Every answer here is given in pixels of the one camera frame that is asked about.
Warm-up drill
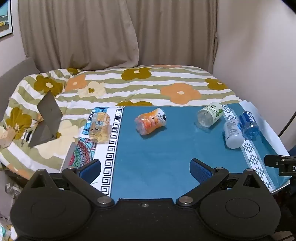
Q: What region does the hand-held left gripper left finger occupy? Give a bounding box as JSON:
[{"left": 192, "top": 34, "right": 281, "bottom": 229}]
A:
[{"left": 30, "top": 159, "right": 115, "bottom": 207}]

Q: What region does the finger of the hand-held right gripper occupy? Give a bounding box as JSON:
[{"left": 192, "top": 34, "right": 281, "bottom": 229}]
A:
[{"left": 264, "top": 154, "right": 283, "bottom": 167}]

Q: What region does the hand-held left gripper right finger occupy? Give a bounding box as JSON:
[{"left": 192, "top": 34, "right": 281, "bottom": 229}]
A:
[{"left": 175, "top": 159, "right": 264, "bottom": 208}]

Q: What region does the blue patterned table cloth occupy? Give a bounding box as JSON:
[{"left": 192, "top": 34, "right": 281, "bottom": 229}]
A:
[{"left": 62, "top": 101, "right": 291, "bottom": 200}]

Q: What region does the clear yellow plastic bottle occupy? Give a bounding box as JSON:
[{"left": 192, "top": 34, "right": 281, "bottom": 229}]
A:
[{"left": 89, "top": 113, "right": 111, "bottom": 144}]

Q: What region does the blue plastic bottle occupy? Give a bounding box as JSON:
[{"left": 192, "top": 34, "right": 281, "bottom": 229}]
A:
[{"left": 238, "top": 111, "right": 260, "bottom": 141}]

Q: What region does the white plastic bottle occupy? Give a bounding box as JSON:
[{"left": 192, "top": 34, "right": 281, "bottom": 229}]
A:
[{"left": 223, "top": 119, "right": 245, "bottom": 149}]

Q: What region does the green label clear bottle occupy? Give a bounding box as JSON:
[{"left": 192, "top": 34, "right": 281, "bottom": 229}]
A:
[{"left": 197, "top": 102, "right": 224, "bottom": 129}]

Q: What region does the orange label plastic bottle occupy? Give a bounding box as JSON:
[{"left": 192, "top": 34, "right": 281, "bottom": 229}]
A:
[{"left": 135, "top": 108, "right": 167, "bottom": 135}]

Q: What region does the tan crumpled paper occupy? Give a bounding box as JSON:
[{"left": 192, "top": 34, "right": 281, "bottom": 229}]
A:
[{"left": 0, "top": 126, "right": 15, "bottom": 149}]

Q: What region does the floral striped blanket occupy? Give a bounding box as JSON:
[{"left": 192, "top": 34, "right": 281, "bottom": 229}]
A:
[{"left": 0, "top": 64, "right": 241, "bottom": 179}]

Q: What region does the grey headboard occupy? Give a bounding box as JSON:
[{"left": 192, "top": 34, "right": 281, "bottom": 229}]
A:
[{"left": 0, "top": 57, "right": 41, "bottom": 122}]

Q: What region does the beige curtain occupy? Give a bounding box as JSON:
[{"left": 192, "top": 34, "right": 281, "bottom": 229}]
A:
[{"left": 18, "top": 0, "right": 219, "bottom": 73}]

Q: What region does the black cable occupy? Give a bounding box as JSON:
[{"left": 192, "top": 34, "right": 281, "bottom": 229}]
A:
[{"left": 277, "top": 113, "right": 296, "bottom": 138}]

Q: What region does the wall poster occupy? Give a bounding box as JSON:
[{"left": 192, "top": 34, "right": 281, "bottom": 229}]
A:
[{"left": 0, "top": 0, "right": 14, "bottom": 39}]

